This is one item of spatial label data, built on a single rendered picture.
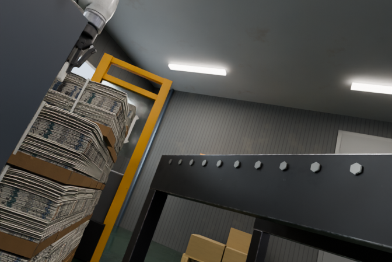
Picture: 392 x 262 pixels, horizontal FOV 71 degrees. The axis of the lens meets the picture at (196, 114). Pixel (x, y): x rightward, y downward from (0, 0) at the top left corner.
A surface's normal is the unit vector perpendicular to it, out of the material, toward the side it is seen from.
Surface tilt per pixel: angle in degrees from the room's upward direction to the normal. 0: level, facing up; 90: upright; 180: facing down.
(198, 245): 90
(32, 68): 90
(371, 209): 90
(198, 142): 90
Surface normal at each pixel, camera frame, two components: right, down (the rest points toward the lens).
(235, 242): -0.18, -0.40
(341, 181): -0.79, -0.44
